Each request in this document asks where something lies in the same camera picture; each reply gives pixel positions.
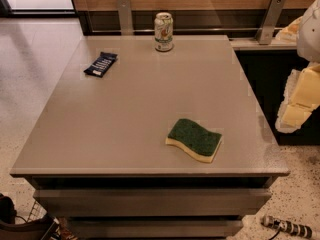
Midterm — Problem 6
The black white power strip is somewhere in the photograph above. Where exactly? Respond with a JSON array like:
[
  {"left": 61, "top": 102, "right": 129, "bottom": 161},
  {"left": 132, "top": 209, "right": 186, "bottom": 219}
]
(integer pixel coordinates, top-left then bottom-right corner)
[{"left": 261, "top": 215, "right": 320, "bottom": 240}]

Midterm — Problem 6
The green and yellow sponge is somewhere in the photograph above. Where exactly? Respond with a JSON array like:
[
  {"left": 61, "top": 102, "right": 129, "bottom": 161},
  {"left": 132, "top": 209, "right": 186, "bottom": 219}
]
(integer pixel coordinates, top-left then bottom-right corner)
[{"left": 165, "top": 118, "right": 222, "bottom": 163}]

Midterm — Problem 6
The right metal bracket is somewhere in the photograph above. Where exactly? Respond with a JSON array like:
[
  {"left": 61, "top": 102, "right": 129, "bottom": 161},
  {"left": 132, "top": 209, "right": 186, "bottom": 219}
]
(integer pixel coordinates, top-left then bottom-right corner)
[{"left": 255, "top": 0, "right": 286, "bottom": 45}]

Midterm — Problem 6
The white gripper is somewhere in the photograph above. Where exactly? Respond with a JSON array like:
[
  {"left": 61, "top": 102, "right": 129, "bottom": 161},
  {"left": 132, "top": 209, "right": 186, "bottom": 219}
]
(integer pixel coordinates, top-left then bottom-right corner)
[{"left": 275, "top": 0, "right": 320, "bottom": 133}]

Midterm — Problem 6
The grey table with drawers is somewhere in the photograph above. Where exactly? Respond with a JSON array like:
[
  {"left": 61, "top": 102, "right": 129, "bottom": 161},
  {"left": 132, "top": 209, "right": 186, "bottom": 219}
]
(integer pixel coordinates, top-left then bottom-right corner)
[{"left": 11, "top": 36, "right": 289, "bottom": 240}]

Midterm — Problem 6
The metal bracket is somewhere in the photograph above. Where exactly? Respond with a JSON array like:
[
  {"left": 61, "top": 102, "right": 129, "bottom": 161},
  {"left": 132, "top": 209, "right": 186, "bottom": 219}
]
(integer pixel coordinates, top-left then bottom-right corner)
[
  {"left": 255, "top": 0, "right": 286, "bottom": 45},
  {"left": 116, "top": 0, "right": 134, "bottom": 35}
]

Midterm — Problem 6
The wire basket on floor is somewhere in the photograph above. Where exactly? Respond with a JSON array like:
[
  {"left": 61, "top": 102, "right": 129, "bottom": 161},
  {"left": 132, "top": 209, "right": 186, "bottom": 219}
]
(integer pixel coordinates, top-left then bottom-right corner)
[{"left": 27, "top": 201, "right": 47, "bottom": 222}]

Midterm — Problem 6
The white green soda can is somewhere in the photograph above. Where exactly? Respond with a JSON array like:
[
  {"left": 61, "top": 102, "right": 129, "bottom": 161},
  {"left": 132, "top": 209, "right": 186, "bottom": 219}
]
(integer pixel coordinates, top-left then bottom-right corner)
[{"left": 154, "top": 12, "right": 173, "bottom": 52}]

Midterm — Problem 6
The left metal bracket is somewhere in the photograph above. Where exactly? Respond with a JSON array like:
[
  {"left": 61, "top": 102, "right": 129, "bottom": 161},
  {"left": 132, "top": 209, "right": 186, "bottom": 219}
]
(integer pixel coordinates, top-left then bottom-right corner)
[{"left": 116, "top": 0, "right": 134, "bottom": 35}]

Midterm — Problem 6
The horizontal metal rail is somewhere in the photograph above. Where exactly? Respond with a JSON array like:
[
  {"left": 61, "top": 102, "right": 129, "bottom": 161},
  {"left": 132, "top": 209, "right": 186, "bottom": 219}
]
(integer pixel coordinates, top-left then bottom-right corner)
[{"left": 87, "top": 26, "right": 284, "bottom": 34}]

